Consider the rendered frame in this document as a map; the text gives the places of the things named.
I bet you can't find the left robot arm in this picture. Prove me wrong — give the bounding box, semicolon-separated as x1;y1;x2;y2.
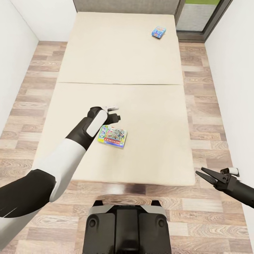
0;104;121;252

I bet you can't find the board game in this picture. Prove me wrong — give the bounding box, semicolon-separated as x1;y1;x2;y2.
97;125;127;148
151;26;166;37

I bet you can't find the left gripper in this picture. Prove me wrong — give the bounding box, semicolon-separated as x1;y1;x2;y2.
106;114;121;125

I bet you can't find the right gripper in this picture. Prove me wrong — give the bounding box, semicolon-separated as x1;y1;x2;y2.
195;167;254;205

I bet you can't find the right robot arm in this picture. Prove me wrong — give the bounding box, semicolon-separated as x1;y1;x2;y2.
195;167;254;209

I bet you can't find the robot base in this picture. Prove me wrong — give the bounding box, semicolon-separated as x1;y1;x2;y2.
82;200;172;254

